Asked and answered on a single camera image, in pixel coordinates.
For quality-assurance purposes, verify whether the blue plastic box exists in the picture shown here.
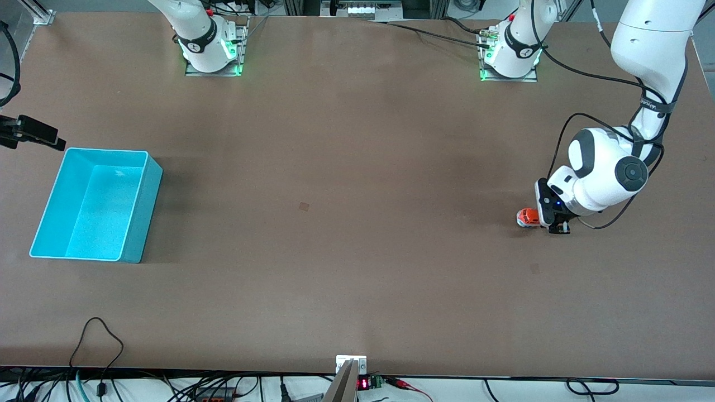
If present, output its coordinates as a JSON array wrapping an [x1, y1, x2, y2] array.
[[29, 147, 164, 264]]

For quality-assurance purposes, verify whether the dark equipment rack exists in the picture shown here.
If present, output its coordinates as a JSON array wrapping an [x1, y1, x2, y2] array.
[[282, 0, 450, 20]]

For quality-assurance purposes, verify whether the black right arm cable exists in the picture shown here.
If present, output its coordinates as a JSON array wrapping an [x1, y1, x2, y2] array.
[[0, 21, 22, 108]]

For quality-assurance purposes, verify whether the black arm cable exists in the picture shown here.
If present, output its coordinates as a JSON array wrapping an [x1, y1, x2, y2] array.
[[531, 0, 689, 230], [0, 21, 22, 108]]

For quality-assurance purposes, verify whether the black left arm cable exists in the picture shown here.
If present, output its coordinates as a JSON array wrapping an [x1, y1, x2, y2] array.
[[531, 0, 689, 230]]

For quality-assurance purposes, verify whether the aluminium frame profile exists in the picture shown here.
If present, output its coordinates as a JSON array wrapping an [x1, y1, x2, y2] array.
[[20, 0, 56, 26]]

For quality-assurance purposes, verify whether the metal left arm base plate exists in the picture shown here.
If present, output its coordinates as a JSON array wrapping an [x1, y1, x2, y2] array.
[[480, 28, 538, 83]]

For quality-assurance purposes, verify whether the black coiled cable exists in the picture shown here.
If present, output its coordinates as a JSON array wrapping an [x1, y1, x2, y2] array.
[[566, 378, 620, 396]]

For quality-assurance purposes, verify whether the short black table cable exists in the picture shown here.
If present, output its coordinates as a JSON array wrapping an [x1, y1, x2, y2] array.
[[441, 17, 487, 35]]

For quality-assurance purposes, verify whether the long black table cable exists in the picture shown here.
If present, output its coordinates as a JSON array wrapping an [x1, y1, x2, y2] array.
[[370, 20, 492, 50]]

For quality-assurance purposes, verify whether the red wire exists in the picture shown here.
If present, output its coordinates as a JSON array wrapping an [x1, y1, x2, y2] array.
[[384, 377, 435, 402]]

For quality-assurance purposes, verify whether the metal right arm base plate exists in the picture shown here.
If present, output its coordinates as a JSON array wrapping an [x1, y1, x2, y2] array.
[[185, 16, 249, 77]]

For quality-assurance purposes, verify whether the white metal bracket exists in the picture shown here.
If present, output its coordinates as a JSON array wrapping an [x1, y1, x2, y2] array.
[[336, 355, 368, 375]]

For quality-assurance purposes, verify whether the grey camera post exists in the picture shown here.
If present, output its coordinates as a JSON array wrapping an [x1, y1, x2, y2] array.
[[322, 359, 359, 402]]

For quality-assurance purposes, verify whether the black looped cable with plug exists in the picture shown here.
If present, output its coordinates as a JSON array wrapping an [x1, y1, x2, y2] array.
[[69, 317, 125, 398]]

